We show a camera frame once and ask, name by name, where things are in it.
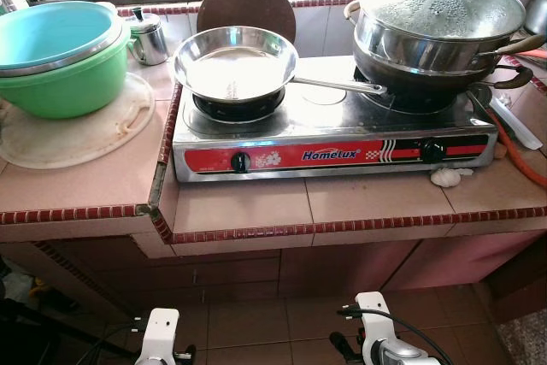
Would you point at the teal plastic basin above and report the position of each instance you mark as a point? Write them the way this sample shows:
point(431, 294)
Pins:
point(51, 32)

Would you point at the small steel lidded mug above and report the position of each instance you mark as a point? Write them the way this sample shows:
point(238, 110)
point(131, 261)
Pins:
point(152, 40)

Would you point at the black wok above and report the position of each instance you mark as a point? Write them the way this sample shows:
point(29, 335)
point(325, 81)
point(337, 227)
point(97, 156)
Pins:
point(402, 83)

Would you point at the white round cutting board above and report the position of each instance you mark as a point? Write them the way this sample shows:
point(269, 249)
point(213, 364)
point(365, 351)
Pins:
point(77, 138)

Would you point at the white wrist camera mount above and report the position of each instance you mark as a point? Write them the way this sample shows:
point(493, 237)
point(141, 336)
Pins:
point(374, 322)
point(159, 335)

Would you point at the Homelux steel gas stove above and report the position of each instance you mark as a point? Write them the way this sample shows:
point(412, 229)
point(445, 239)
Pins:
point(342, 156)

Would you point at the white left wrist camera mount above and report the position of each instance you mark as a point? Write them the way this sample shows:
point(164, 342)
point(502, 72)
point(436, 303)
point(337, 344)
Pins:
point(159, 335)

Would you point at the steel steamer pot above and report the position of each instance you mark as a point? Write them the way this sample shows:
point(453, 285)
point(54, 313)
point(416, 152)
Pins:
point(410, 53)

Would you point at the green plastic basin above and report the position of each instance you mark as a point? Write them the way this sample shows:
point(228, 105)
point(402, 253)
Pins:
point(60, 91)

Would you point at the white garlic bulb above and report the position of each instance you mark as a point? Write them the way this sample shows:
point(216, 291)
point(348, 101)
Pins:
point(446, 177)

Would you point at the brown round wooden board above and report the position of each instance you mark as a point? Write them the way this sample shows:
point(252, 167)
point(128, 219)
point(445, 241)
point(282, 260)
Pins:
point(248, 6)

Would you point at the steel frying pan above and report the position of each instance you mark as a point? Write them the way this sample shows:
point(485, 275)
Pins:
point(235, 61)

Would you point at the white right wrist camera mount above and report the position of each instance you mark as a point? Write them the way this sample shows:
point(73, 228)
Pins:
point(374, 322)

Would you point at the steel stock pot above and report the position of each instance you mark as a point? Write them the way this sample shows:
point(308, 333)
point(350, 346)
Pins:
point(538, 10)

